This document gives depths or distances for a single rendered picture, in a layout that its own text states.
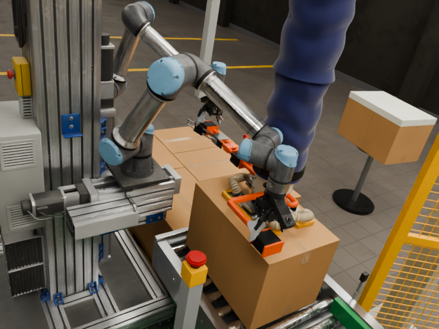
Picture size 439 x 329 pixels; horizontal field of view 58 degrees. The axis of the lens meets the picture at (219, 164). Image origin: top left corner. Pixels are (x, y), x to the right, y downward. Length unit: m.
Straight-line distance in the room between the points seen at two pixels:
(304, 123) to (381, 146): 1.98
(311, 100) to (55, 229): 1.29
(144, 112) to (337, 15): 0.73
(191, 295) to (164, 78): 0.76
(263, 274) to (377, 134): 2.14
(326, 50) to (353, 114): 2.25
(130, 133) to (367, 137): 2.45
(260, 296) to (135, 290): 0.91
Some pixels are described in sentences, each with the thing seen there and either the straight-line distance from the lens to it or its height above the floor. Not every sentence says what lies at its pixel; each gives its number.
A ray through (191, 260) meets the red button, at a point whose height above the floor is 1.04.
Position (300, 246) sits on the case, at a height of 0.95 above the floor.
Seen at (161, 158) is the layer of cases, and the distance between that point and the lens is 2.92.
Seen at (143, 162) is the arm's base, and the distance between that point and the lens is 1.74.
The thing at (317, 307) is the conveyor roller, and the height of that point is 0.55.
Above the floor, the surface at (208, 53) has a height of 0.63.
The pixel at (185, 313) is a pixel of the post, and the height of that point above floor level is 0.79.
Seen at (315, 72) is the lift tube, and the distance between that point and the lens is 1.48.
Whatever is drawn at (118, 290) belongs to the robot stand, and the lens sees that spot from 2.40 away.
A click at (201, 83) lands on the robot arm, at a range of 1.43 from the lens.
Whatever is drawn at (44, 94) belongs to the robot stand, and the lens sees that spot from 1.68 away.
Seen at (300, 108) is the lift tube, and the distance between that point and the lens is 1.53.
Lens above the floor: 1.99
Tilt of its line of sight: 29 degrees down
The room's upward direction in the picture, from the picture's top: 11 degrees clockwise
